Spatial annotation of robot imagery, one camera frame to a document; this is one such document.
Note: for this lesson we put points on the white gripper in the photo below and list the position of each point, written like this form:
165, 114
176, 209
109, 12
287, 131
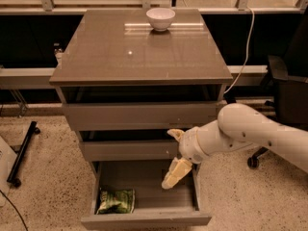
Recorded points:
189, 145

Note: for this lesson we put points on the green jalapeno chip bag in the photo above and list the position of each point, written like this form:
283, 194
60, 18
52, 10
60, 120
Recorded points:
116, 202

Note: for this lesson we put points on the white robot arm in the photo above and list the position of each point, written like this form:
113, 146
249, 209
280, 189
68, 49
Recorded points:
238, 126

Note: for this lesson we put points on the top grey drawer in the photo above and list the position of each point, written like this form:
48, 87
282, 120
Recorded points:
99, 117

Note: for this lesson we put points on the grey drawer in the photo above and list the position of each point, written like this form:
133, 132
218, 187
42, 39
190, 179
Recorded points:
99, 117
97, 151
155, 207

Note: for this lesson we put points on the bottom grey drawer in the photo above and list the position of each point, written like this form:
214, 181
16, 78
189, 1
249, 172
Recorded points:
155, 207

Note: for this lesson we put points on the middle grey drawer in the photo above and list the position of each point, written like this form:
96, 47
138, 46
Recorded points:
97, 151

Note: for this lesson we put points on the grey drawer cabinet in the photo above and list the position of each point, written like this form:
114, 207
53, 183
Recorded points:
116, 57

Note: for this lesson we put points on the black office chair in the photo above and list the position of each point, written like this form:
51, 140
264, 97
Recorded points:
289, 74

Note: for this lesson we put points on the white ceramic bowl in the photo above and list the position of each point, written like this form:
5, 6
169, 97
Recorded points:
160, 18

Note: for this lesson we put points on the black wheeled stand leg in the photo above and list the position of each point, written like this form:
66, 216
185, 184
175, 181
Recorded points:
12, 178

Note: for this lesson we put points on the white panel at left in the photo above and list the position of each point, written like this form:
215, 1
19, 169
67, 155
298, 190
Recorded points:
7, 158

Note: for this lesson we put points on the metal window railing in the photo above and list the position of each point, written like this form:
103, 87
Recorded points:
96, 2

